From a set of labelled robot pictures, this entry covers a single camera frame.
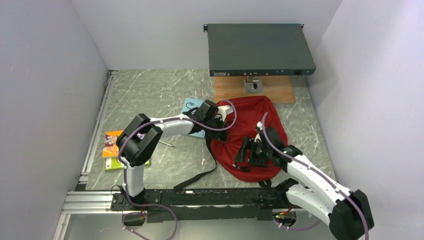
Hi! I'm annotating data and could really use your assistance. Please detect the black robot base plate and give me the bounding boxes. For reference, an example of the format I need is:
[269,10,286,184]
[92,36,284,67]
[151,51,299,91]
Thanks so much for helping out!
[110,188,295,223]

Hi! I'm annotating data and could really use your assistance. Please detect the dark rack-mount network switch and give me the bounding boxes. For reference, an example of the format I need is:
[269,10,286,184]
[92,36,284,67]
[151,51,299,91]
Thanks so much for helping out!
[203,23,317,77]

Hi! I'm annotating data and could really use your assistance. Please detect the wooden board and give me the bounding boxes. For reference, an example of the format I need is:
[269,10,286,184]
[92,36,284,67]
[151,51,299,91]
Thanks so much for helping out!
[213,76,296,104]

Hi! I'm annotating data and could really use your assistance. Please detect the aluminium rail frame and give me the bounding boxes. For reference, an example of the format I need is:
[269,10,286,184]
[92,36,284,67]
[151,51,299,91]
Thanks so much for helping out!
[52,69,362,240]

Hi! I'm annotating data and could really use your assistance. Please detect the red fabric backpack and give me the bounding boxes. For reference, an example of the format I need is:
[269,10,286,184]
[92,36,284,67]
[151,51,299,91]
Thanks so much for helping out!
[204,96,288,188]

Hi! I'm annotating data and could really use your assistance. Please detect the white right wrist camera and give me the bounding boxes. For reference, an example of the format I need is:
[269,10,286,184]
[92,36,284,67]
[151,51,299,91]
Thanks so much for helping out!
[255,121,265,134]

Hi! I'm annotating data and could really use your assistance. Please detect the green book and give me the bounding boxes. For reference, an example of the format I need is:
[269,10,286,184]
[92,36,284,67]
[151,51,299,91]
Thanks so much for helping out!
[103,156,152,172]

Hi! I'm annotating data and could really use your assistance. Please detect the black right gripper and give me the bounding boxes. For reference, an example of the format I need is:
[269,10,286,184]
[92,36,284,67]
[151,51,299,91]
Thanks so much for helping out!
[233,136,272,166]

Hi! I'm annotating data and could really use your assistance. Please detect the grey metal camera mount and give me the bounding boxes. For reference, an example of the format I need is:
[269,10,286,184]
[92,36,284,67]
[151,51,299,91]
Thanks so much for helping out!
[243,76,263,95]

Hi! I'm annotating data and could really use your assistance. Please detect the light blue cat notebook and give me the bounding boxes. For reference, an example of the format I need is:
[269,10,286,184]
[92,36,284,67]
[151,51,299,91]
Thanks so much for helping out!
[181,98,205,139]

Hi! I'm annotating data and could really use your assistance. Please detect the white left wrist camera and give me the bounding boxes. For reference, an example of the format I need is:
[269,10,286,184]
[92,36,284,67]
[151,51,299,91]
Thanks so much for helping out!
[215,105,234,120]

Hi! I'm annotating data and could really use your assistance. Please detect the Roald Dahl Charlie book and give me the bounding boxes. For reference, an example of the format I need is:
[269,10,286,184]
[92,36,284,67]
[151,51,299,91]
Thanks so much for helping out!
[102,130,123,158]

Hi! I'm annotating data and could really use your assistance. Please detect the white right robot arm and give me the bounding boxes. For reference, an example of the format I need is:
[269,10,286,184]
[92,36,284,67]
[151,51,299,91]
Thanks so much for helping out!
[235,126,375,240]

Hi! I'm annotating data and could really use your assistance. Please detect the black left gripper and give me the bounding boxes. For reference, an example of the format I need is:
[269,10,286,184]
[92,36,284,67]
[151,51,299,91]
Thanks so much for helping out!
[203,115,228,143]

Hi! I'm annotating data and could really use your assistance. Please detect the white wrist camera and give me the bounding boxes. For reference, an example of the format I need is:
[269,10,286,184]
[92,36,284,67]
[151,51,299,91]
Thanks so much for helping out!
[255,121,265,134]
[215,105,234,120]

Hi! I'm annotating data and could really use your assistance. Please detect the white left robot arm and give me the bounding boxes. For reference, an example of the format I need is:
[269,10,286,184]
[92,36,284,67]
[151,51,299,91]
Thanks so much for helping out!
[116,100,238,210]

